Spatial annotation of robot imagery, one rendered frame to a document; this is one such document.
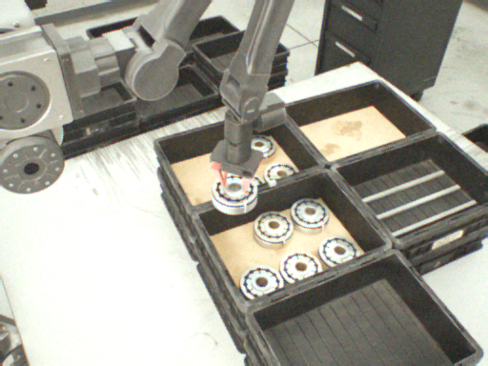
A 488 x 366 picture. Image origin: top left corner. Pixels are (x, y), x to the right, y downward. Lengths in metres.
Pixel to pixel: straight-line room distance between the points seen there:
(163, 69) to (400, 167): 0.97
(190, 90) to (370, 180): 1.34
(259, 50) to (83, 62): 0.31
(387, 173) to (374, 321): 0.51
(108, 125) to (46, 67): 1.51
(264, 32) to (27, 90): 0.40
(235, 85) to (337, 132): 0.77
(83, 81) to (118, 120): 1.49
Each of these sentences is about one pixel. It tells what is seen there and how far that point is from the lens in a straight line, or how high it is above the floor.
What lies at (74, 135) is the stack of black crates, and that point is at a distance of 2.21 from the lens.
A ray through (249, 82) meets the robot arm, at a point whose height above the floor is 1.35.
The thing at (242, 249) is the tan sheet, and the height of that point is 0.83.
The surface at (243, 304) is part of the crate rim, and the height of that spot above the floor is 0.93.
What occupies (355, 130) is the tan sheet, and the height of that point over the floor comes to 0.83.
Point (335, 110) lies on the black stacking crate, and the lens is 1.72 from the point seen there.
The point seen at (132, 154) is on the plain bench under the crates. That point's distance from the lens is 1.77.
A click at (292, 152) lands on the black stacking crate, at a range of 1.52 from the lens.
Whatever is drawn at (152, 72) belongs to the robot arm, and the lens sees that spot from 0.78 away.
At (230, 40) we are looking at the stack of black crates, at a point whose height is 0.56.
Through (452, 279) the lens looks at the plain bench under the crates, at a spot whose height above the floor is 0.70.
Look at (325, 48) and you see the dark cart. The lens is 3.11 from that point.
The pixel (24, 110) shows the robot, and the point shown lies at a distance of 0.76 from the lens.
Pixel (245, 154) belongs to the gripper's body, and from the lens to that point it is 1.04.
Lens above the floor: 1.86
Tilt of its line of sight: 45 degrees down
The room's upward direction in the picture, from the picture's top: 2 degrees clockwise
